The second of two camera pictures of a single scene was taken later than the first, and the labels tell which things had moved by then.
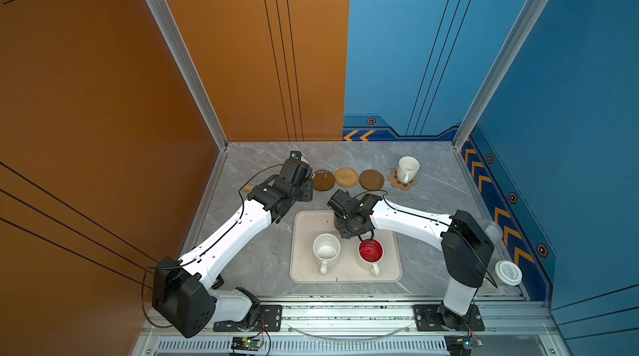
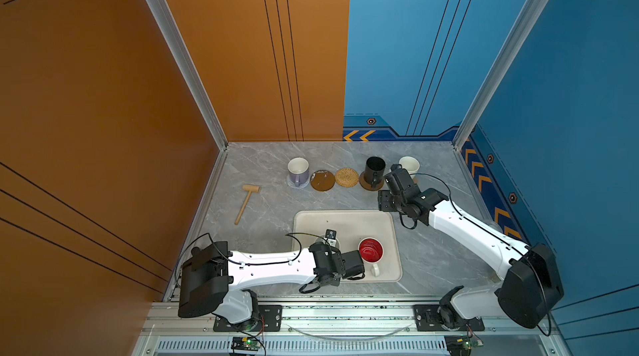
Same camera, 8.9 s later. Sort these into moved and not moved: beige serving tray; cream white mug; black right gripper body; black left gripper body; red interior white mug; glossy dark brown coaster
Moved: black left gripper body; black right gripper body
Not moved: glossy dark brown coaster; red interior white mug; cream white mug; beige serving tray
